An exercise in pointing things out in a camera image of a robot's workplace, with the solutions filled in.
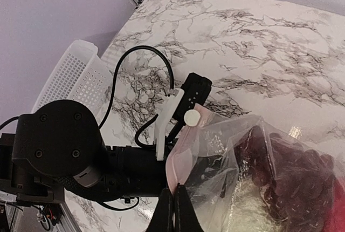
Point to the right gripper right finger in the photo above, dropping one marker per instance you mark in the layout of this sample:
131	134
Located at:
185	216

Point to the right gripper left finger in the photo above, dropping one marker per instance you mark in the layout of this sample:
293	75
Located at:
162	220

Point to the clear zip top bag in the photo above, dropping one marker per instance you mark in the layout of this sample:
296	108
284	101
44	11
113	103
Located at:
242	174

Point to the white bag slider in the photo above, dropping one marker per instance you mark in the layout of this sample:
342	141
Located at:
192	118

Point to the purple fake grape bunch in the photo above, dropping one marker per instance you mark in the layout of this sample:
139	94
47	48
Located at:
298	184

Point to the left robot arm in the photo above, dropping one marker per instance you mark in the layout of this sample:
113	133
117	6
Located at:
60	148

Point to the white fake cauliflower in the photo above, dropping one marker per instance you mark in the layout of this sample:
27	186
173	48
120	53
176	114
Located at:
248	211

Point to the red fake pepper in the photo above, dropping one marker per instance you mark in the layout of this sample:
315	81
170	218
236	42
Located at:
336	222

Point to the white perforated plastic basket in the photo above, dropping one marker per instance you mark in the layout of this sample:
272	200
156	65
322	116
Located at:
79	75

